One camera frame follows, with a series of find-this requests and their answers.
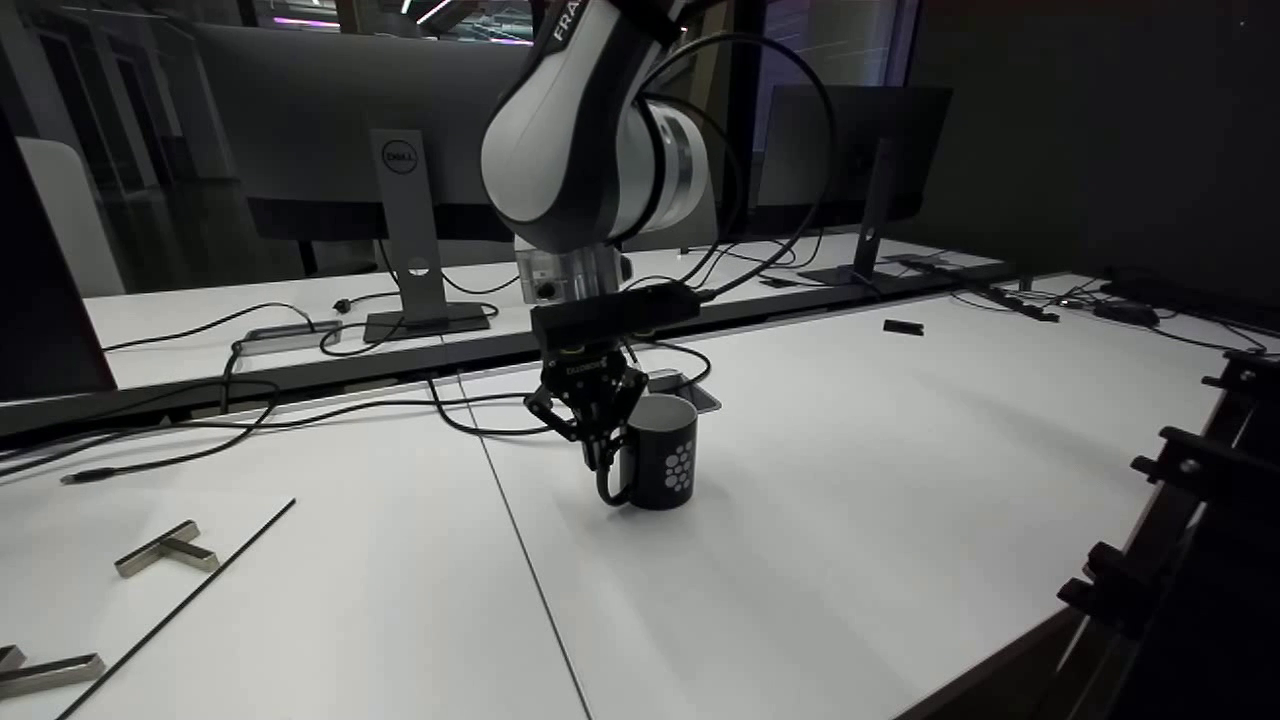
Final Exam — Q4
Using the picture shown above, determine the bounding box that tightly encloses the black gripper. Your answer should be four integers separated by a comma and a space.
518, 334, 650, 470

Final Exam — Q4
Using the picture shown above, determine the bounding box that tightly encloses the black mug with white print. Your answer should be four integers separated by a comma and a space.
591, 388, 702, 513

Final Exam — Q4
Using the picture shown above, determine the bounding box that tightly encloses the black docking hub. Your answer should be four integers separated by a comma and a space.
241, 315, 347, 347

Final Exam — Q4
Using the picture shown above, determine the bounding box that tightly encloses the Dell monitor with silver stand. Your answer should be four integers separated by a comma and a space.
190, 18, 544, 347

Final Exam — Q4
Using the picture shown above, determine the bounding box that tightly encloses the black monitor with thin stand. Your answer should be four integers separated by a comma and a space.
753, 83, 954, 295

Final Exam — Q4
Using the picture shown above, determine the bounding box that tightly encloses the black flat device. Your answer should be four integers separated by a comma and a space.
1090, 293, 1162, 333

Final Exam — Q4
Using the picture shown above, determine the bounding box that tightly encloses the dark flat panel screen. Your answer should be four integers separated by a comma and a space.
0, 116, 120, 403

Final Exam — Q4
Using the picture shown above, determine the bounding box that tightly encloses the white chair back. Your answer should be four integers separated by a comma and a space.
10, 130, 132, 300

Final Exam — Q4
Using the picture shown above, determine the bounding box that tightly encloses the black clamp rack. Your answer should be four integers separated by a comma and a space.
1055, 347, 1280, 720

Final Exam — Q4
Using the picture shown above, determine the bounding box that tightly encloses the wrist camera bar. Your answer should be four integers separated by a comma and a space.
529, 281, 707, 350

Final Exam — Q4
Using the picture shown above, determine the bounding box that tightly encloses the black desk divider rail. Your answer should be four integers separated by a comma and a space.
0, 254, 1023, 451

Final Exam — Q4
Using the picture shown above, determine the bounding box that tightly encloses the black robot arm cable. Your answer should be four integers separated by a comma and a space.
637, 31, 844, 304

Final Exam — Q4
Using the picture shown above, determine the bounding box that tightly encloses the metal T bracket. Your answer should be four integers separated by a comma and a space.
112, 515, 218, 579

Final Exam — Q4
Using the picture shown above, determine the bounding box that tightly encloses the black cable adapter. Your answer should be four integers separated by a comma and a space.
984, 283, 1063, 323

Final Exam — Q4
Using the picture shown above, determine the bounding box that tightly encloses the flat metal bracket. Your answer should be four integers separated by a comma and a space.
0, 644, 106, 700

